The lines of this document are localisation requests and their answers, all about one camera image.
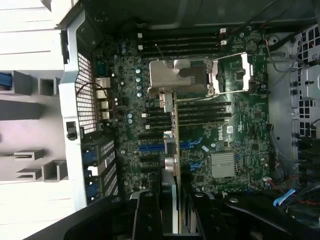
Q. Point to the open black PC case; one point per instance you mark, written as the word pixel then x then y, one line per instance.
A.
pixel 72 75

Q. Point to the metal socket cover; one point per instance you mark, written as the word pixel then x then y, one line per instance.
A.
pixel 246 72

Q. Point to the round coin cell battery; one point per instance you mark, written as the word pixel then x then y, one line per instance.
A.
pixel 251 46

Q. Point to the green motherboard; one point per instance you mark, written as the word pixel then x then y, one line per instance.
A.
pixel 250 120

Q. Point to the blue disk caddy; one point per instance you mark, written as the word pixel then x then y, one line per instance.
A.
pixel 5 81

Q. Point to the silver disk bay cage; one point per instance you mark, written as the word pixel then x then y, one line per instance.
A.
pixel 307 75

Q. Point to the blue expansion slot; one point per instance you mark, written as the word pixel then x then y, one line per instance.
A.
pixel 150 147

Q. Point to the silver chipset heatsink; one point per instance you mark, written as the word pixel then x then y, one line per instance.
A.
pixel 223 165

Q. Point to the thin locking lever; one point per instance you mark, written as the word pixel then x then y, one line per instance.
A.
pixel 162 55

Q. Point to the CPU socket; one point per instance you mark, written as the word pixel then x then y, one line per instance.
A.
pixel 197 80

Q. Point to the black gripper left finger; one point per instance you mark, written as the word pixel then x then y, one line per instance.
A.
pixel 147 217

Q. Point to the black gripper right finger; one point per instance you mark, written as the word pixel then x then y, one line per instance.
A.
pixel 210 220

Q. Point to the grey parts rack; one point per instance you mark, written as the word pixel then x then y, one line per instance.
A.
pixel 25 112

